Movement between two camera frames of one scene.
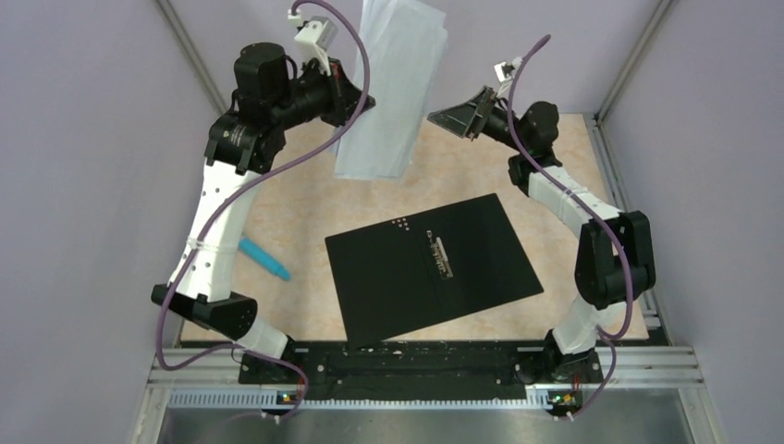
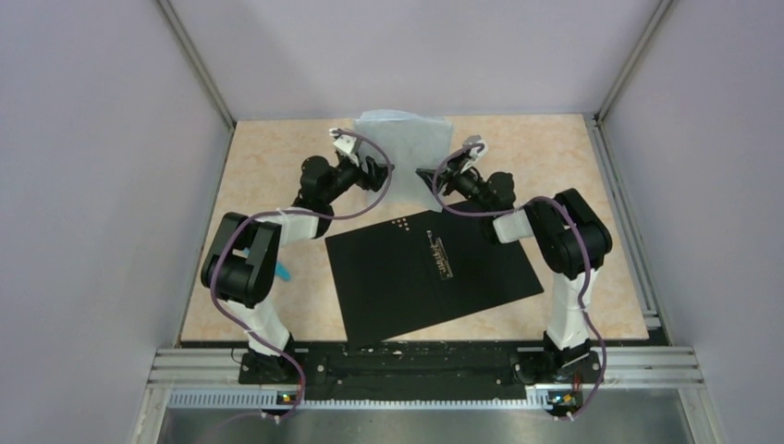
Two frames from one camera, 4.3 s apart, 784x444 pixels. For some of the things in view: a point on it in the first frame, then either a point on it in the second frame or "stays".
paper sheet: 404,41 -> 407,141
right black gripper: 461,120 -> 436,179
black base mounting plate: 421,369 stays
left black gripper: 349,94 -> 375,177
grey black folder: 420,269 stays
